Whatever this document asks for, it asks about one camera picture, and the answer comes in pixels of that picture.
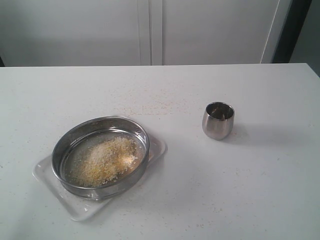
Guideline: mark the stainless steel cup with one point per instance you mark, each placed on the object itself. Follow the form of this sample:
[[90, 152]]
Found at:
[[218, 120]]

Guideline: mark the white cabinet doors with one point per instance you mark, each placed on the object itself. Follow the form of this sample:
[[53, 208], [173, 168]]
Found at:
[[139, 32]]

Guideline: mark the round steel mesh sieve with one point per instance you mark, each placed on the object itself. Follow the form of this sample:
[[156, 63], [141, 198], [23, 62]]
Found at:
[[90, 128]]

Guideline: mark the dark vertical post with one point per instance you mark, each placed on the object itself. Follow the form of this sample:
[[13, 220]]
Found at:
[[291, 30]]

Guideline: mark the white rectangular plastic tray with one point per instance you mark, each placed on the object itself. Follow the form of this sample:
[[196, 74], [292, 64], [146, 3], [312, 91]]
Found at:
[[80, 208]]

